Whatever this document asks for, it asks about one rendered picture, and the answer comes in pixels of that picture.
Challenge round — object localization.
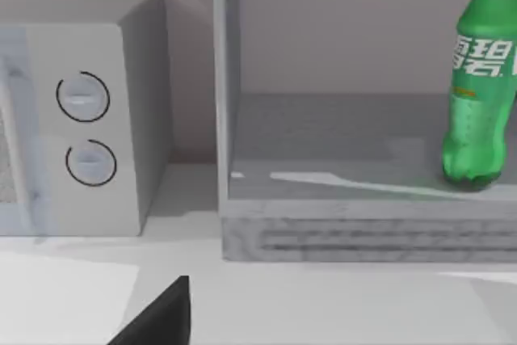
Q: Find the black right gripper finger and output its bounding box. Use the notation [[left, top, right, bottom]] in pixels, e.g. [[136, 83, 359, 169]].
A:
[[107, 275, 191, 345]]

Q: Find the pale microwave knob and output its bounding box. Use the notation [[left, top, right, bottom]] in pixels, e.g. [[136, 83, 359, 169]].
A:
[[56, 70, 111, 123], [65, 139, 118, 187]]

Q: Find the grey cabinet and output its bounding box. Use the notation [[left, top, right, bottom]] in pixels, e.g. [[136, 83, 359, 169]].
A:
[[211, 0, 517, 263]]

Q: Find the pale microwave oven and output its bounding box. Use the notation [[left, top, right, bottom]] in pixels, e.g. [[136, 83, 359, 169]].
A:
[[0, 0, 171, 238]]

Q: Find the green bottle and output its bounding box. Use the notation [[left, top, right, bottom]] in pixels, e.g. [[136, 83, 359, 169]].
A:
[[441, 0, 517, 192]]

